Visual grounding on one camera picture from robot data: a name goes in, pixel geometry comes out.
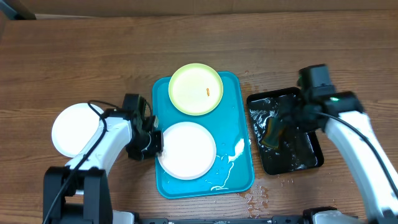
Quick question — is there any green yellow sponge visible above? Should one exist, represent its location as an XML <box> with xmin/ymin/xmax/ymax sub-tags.
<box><xmin>260</xmin><ymin>117</ymin><xmax>285</xmax><ymax>149</ymax></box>

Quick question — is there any white plate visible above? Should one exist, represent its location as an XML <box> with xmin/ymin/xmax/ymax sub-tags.
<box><xmin>51</xmin><ymin>103</ymin><xmax>100</xmax><ymax>157</ymax></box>
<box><xmin>158</xmin><ymin>121</ymin><xmax>216</xmax><ymax>180</ymax></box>

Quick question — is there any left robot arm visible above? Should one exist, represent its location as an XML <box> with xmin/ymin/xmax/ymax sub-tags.
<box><xmin>43</xmin><ymin>103</ymin><xmax>163</xmax><ymax>223</ymax></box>

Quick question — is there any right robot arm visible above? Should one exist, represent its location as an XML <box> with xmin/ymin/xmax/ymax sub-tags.
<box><xmin>279</xmin><ymin>91</ymin><xmax>397</xmax><ymax>223</ymax></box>

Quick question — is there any black water tray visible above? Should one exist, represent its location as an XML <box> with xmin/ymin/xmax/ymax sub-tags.
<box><xmin>246</xmin><ymin>87</ymin><xmax>324</xmax><ymax>175</ymax></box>

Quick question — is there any teal plastic tray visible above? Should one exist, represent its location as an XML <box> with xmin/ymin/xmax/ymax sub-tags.
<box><xmin>152</xmin><ymin>72</ymin><xmax>254</xmax><ymax>199</ymax></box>

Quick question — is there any light green plate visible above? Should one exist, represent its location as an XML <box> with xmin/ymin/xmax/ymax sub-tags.
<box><xmin>168</xmin><ymin>63</ymin><xmax>224</xmax><ymax>116</ymax></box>

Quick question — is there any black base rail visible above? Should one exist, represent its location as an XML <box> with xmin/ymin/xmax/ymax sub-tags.
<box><xmin>111</xmin><ymin>207</ymin><xmax>343</xmax><ymax>224</ymax></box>

